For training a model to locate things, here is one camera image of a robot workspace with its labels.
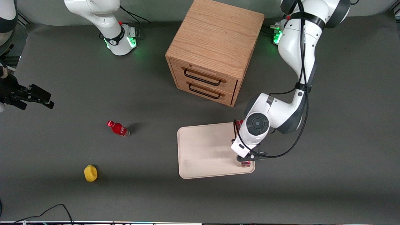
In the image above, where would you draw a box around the black right arm base cable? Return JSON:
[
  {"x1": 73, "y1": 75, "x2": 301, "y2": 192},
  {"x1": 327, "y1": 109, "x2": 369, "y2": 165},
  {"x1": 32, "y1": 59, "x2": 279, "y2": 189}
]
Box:
[{"x1": 119, "y1": 5, "x2": 151, "y2": 23}]

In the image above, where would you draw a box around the beige plastic tray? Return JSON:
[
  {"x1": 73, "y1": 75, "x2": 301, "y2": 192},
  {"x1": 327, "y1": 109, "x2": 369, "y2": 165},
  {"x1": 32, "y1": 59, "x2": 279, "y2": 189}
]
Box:
[{"x1": 177, "y1": 121, "x2": 256, "y2": 179}]

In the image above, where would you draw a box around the yellow lemon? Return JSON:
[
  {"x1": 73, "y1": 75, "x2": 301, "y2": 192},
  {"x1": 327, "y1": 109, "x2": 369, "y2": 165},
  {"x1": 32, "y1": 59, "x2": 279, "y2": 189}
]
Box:
[{"x1": 84, "y1": 165, "x2": 98, "y2": 182}]

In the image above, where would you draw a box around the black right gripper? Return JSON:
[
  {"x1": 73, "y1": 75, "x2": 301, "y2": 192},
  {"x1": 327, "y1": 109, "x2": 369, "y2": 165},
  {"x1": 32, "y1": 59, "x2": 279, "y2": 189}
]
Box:
[{"x1": 0, "y1": 74, "x2": 54, "y2": 110}]

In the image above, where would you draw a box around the red cookie box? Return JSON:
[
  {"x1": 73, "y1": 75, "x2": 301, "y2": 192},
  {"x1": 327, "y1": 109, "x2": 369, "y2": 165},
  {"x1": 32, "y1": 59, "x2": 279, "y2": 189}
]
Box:
[{"x1": 235, "y1": 120, "x2": 252, "y2": 168}]

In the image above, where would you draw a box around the black cable at table edge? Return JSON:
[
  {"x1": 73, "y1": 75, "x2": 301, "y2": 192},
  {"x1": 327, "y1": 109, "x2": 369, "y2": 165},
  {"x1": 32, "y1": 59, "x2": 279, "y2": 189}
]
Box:
[{"x1": 12, "y1": 203, "x2": 74, "y2": 224}]

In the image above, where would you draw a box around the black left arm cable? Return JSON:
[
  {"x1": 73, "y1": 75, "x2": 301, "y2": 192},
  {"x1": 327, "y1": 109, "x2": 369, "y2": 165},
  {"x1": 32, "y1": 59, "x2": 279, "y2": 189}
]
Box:
[{"x1": 233, "y1": 0, "x2": 310, "y2": 158}]

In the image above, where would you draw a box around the small red drink bottle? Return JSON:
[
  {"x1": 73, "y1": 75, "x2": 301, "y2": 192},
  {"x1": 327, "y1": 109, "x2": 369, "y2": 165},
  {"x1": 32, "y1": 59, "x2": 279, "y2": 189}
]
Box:
[{"x1": 107, "y1": 120, "x2": 131, "y2": 138}]

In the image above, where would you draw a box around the wooden two-drawer cabinet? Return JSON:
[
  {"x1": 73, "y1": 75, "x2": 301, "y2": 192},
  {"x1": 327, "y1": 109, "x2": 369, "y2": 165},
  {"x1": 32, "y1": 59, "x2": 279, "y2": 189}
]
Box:
[{"x1": 165, "y1": 0, "x2": 265, "y2": 108}]

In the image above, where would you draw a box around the black drawer handle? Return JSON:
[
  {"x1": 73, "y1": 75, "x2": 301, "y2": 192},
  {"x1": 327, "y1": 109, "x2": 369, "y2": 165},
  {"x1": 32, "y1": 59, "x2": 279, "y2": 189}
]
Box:
[
  {"x1": 188, "y1": 82, "x2": 222, "y2": 100},
  {"x1": 183, "y1": 69, "x2": 223, "y2": 86}
]

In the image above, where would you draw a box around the aluminium frame rail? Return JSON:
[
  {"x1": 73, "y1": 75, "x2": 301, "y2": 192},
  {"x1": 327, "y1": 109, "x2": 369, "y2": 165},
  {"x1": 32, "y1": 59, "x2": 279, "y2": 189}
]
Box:
[{"x1": 17, "y1": 11, "x2": 33, "y2": 30}]

